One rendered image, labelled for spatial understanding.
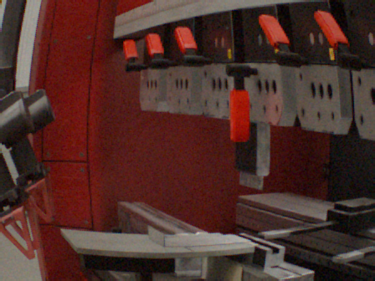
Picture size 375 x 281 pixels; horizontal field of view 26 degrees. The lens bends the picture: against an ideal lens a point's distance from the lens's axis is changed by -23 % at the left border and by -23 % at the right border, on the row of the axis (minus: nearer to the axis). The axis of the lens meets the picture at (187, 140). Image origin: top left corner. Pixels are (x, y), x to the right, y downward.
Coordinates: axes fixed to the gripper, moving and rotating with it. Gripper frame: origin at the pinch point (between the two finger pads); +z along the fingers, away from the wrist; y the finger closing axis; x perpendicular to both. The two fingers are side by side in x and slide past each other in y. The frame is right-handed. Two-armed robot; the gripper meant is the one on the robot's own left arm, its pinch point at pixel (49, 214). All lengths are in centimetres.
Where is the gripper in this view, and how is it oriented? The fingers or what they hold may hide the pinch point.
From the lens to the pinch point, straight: 165.4
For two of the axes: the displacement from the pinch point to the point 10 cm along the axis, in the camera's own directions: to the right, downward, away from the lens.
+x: -8.9, 4.5, -0.3
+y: -0.6, -0.5, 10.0
